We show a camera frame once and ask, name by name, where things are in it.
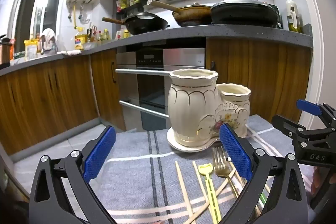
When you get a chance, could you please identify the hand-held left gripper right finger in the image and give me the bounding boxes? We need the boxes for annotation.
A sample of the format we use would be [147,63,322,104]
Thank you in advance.
[219,123,309,224]

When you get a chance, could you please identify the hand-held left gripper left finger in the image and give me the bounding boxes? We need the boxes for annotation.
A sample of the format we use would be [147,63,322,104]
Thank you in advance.
[28,125,117,224]

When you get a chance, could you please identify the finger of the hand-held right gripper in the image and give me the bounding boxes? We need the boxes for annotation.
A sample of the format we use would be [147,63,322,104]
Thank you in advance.
[297,99,336,129]
[272,114,324,136]

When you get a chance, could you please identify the gold metal fork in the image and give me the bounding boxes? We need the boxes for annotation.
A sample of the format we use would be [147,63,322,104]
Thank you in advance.
[212,147,239,198]

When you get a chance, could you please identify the wooden chopstick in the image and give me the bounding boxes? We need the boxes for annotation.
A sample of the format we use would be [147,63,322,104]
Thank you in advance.
[192,160,211,206]
[228,160,248,188]
[175,160,194,217]
[184,170,237,224]

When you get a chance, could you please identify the yellow tulip-shaped plastic pick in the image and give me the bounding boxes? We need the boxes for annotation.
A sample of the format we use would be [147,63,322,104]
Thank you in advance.
[198,164,221,224]

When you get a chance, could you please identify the cream ceramic utensil holder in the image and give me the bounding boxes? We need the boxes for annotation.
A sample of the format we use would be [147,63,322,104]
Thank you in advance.
[167,69,251,147]

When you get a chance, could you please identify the person's right hand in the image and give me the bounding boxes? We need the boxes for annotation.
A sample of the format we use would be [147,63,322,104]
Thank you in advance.
[310,168,330,195]

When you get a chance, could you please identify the grey plaid table cloth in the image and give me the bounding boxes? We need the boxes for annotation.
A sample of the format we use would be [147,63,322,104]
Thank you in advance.
[10,114,315,224]

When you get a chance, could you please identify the narrow wooden base cabinet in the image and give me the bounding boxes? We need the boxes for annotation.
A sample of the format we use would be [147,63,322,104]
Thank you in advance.
[206,38,311,122]

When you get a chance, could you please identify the cream ceramic drip tray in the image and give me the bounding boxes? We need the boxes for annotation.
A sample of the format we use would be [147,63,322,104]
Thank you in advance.
[167,128,248,153]

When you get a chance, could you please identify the long wooden base cabinet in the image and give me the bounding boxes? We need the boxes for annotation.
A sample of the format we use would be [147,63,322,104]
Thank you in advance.
[0,49,126,156]

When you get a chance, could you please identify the oil dispenser bottle white lid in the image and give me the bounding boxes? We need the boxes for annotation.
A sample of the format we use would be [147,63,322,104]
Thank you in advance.
[286,0,301,33]

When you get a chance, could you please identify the stainless built-in oven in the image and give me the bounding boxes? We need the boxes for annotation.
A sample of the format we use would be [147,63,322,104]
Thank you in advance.
[115,47,206,132]

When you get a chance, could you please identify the dark green kitchen appliance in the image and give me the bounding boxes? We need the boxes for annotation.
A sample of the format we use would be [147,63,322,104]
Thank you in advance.
[270,4,284,29]

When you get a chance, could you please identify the grey stone countertop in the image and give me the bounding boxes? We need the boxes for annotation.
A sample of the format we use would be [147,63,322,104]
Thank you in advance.
[0,25,314,77]

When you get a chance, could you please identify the dishcloth on counter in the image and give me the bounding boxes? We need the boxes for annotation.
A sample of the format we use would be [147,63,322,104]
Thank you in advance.
[56,49,82,56]

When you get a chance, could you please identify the yellow cooking oil bottle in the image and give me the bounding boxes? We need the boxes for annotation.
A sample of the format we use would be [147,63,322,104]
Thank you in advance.
[74,27,87,51]

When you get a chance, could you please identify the row of condiment bottles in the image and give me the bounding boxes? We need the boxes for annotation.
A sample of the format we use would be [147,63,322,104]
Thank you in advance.
[87,26,130,42]

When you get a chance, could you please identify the yellow food bag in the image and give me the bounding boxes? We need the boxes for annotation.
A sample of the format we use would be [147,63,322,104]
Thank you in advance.
[24,39,40,60]

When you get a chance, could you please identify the white rag on faucet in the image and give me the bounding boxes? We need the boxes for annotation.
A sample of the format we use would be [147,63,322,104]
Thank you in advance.
[39,28,57,52]

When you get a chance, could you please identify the dark brown thermos jug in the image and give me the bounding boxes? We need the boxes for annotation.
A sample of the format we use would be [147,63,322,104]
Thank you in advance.
[0,35,15,65]

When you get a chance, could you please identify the black seasoning rack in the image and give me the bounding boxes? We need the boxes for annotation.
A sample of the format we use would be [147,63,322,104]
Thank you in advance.
[114,0,143,17]

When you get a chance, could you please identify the kitchen window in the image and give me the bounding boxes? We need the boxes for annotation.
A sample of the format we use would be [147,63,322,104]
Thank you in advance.
[13,0,70,54]

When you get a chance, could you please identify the black wok with wooden handle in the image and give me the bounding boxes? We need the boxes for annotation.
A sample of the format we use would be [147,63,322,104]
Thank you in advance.
[102,11,171,36]

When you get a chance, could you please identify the brown pan with wooden handle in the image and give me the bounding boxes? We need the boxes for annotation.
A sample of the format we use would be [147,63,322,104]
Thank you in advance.
[147,0,213,28]

